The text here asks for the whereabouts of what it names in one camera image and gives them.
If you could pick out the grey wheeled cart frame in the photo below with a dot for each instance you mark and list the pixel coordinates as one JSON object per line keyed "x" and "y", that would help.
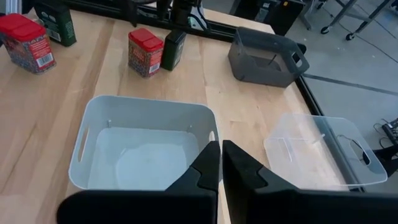
{"x": 325, "y": 30}

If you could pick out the red lid patterned spice tin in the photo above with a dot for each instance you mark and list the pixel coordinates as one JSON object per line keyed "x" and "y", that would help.
{"x": 144, "y": 59}
{"x": 28, "y": 49}

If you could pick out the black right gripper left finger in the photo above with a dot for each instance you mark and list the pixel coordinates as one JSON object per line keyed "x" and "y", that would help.
{"x": 199, "y": 186}

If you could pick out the black equipment case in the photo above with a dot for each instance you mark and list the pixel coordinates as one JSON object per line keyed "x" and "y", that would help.
{"x": 280, "y": 18}

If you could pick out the white plastic storage bin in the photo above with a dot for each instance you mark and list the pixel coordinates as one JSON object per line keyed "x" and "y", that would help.
{"x": 140, "y": 118}

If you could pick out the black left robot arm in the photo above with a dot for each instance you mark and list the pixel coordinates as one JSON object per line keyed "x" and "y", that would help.
{"x": 180, "y": 12}

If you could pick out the clear plastic storage bin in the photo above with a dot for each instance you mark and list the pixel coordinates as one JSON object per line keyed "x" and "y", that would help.
{"x": 311, "y": 155}

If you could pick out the silver aluminium extrusion post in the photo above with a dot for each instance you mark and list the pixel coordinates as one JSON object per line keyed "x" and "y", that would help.
{"x": 12, "y": 6}

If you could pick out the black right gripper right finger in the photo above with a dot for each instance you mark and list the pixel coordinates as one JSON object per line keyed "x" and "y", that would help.
{"x": 248, "y": 193}

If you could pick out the black power strip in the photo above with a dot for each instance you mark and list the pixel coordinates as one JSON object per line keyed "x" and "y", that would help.
{"x": 392, "y": 130}

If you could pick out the dark grey plastic storage bin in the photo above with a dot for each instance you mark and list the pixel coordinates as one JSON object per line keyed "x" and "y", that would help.
{"x": 258, "y": 71}

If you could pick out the dark green black pepper tin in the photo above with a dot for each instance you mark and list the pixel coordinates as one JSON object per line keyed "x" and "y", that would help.
{"x": 57, "y": 25}
{"x": 172, "y": 51}

